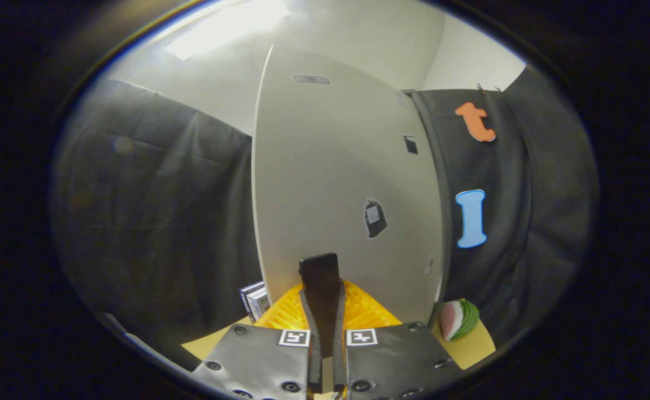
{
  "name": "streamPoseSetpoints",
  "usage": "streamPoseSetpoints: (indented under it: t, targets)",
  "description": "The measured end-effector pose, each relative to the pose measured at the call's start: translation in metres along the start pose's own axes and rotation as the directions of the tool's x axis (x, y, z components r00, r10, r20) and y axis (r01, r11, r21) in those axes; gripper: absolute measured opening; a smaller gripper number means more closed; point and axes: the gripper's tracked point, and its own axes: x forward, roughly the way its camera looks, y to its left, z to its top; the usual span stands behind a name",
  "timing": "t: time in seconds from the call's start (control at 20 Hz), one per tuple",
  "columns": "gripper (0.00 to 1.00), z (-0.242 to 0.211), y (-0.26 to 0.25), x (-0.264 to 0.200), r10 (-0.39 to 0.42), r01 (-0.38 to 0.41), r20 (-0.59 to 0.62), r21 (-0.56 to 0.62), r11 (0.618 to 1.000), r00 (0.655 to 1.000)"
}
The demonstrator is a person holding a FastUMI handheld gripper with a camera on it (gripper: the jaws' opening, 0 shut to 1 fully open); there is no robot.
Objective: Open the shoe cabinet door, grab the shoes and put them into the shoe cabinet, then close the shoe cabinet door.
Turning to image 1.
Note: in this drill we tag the toy watermelon slice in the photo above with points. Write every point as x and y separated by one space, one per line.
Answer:
458 319

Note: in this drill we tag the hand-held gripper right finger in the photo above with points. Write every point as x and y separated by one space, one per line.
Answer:
330 289

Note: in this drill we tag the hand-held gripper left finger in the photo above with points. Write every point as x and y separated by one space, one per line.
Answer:
313 289

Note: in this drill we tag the black backdrop cloth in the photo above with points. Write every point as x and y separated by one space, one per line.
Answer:
153 211

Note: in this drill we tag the white shoe cabinet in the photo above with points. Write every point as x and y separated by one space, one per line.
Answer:
325 60

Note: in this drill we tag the blue white small box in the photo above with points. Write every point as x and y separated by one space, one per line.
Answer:
247 294
259 304

